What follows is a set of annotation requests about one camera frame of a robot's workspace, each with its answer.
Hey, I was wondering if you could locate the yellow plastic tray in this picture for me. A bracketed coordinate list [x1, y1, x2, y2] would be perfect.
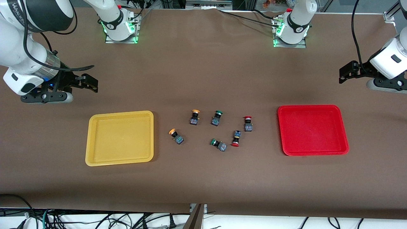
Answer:
[85, 111, 154, 167]

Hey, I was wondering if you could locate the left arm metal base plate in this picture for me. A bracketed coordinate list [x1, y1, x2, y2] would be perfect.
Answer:
[272, 16, 307, 48]

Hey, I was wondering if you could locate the black cable on mat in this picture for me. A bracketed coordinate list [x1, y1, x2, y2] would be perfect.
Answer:
[218, 9, 280, 25]

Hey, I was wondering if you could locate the green push button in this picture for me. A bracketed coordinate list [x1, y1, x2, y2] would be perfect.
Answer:
[211, 110, 223, 127]
[210, 139, 228, 152]

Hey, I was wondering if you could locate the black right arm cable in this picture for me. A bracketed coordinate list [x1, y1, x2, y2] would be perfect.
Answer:
[22, 0, 95, 72]

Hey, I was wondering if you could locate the brown wooden post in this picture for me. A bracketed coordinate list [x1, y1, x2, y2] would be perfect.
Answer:
[183, 204, 204, 229]

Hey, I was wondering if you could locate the thick black floor cable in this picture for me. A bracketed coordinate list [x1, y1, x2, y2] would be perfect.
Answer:
[0, 193, 37, 229]

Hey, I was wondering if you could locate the brown table mat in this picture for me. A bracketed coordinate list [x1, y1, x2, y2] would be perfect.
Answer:
[0, 6, 407, 220]

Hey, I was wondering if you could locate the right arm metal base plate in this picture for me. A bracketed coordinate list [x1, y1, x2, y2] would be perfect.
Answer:
[105, 14, 139, 44]

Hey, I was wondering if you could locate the aluminium corner profile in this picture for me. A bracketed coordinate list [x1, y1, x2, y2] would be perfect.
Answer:
[384, 0, 407, 23]

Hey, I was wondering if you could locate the red plastic tray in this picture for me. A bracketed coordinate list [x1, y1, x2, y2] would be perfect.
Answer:
[278, 105, 349, 156]

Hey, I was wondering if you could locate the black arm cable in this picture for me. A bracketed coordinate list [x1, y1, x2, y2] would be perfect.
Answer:
[22, 0, 95, 72]
[351, 0, 367, 75]

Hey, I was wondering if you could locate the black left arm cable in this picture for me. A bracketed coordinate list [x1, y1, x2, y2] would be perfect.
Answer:
[351, 0, 367, 75]

